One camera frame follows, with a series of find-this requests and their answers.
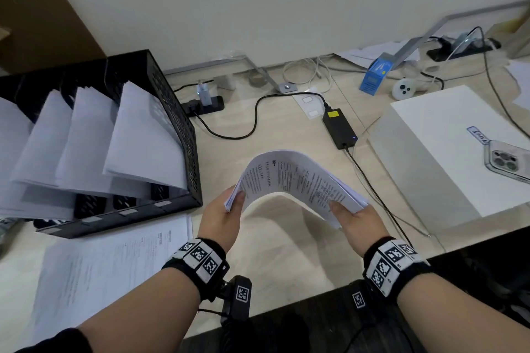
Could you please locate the pile of printed papers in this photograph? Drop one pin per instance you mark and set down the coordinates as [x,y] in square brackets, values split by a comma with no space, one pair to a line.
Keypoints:
[290,175]

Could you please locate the person's left forearm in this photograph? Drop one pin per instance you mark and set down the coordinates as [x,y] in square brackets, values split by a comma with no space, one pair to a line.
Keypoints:
[145,315]

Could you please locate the white box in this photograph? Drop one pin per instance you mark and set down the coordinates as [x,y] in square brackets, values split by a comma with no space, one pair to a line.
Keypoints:
[434,137]

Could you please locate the printed paper bundle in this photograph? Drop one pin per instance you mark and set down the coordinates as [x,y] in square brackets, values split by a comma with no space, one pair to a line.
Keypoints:
[141,146]
[12,137]
[103,261]
[45,146]
[87,150]

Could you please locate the white handheld device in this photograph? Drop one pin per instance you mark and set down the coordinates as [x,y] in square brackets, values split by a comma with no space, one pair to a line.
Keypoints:
[403,89]

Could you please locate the black power adapter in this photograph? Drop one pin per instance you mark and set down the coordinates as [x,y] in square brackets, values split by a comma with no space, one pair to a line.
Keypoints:
[339,127]

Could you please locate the person's left hand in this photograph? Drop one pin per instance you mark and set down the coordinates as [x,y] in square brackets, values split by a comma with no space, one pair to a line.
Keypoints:
[219,220]

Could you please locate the brown cardboard sheet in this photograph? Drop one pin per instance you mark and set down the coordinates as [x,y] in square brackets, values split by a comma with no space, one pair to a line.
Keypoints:
[41,26]

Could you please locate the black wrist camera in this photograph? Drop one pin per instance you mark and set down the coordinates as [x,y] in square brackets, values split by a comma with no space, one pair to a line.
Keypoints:
[238,299]
[360,297]

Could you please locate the person's right forearm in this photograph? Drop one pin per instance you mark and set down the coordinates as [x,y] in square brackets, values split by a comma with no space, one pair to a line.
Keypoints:
[463,315]

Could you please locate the white rectangular device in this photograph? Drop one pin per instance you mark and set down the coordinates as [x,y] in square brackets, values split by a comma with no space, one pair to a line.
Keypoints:
[308,104]

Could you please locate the black marker wristband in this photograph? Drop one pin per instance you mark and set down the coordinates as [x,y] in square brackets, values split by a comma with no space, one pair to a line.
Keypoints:
[393,266]
[198,266]

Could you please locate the black power strip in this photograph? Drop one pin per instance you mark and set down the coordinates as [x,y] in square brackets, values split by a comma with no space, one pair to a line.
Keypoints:
[437,54]
[215,104]

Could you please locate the small white paper sheet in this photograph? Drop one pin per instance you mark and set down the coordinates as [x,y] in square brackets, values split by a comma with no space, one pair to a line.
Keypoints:
[364,55]

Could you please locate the white charger plug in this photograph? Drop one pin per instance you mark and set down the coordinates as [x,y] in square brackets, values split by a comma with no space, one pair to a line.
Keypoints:
[205,96]

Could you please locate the grey metal bracket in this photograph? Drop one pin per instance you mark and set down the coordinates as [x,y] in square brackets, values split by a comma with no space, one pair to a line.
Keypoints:
[408,48]
[287,86]

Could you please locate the silver smartphone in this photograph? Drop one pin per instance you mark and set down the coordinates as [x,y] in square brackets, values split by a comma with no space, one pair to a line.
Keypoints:
[509,160]

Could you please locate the white paper sheets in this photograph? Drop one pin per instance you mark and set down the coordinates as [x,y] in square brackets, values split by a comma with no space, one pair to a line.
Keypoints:
[521,84]

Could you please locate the person's right hand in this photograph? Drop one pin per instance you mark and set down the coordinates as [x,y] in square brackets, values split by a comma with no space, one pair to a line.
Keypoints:
[364,228]

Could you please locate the black mesh file organizer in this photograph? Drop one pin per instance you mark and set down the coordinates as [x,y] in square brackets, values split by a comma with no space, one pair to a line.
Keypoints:
[136,67]

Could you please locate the grey panel with yellow note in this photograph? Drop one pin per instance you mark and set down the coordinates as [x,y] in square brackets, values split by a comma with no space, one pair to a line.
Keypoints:
[517,34]

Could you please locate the grey plug adapter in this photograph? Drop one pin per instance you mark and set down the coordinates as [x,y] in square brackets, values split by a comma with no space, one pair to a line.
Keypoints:
[463,42]

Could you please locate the small blue box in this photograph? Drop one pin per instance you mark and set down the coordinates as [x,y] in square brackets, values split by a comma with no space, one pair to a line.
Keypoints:
[374,77]

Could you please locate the person's black sleeve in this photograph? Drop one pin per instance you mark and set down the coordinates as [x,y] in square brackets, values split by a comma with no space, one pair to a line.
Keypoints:
[58,342]

